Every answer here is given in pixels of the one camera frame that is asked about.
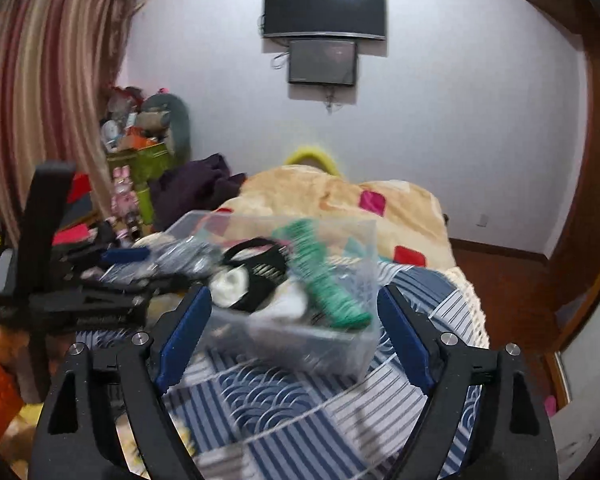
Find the striped curtain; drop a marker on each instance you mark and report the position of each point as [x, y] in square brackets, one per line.
[45, 75]

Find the red cloth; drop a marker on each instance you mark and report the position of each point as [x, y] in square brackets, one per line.
[79, 187]

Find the pink bunny toy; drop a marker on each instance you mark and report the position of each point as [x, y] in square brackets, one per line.
[125, 192]

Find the black sock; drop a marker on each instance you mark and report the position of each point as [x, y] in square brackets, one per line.
[265, 272]

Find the grey patterned cloth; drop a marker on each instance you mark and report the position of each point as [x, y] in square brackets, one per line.
[187, 257]

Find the white knitted blanket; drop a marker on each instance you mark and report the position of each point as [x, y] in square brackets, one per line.
[467, 300]

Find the dark purple cloth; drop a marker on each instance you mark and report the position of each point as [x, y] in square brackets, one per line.
[190, 187]

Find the small black wall monitor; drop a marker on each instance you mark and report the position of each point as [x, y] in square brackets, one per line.
[322, 62]

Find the yellow plush item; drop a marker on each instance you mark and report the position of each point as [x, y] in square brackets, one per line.
[312, 155]

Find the blue patterned bed sheet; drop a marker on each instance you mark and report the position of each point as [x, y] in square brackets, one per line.
[280, 410]

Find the green striped sock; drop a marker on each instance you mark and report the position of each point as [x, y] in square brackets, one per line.
[325, 280]

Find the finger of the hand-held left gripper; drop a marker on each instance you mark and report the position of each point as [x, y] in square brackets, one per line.
[125, 255]
[155, 286]

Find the beige patchwork blanket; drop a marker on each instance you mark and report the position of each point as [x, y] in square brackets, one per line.
[330, 200]

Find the pile of toys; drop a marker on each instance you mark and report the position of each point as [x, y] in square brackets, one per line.
[125, 120]

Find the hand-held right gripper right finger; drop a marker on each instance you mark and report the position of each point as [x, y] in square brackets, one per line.
[405, 330]

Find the grey-green plush toy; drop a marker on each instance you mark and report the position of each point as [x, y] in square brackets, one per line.
[177, 120]

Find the clear plastic box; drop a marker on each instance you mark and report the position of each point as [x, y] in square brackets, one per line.
[320, 345]

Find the white sock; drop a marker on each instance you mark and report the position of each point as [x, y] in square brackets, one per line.
[228, 286]

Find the black wall television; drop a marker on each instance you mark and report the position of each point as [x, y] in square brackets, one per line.
[324, 7]

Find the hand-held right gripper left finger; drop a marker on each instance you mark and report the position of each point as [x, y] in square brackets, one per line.
[182, 332]

